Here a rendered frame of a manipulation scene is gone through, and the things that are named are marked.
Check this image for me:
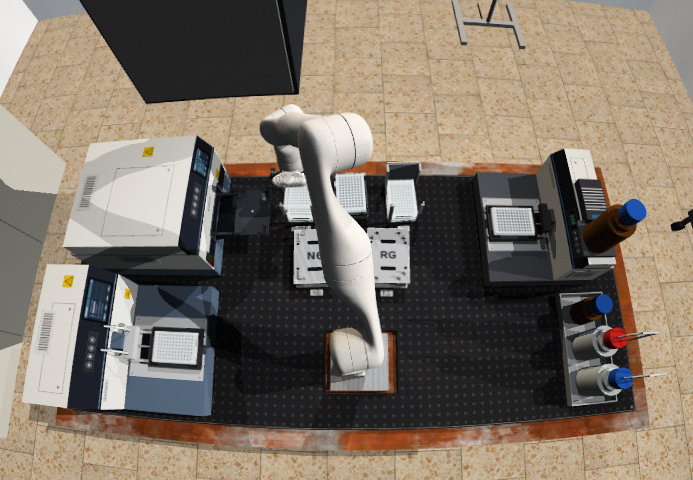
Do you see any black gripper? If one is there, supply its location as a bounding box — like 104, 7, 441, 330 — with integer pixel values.
270, 168, 285, 192

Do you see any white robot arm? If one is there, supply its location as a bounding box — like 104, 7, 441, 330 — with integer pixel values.
259, 104, 384, 376

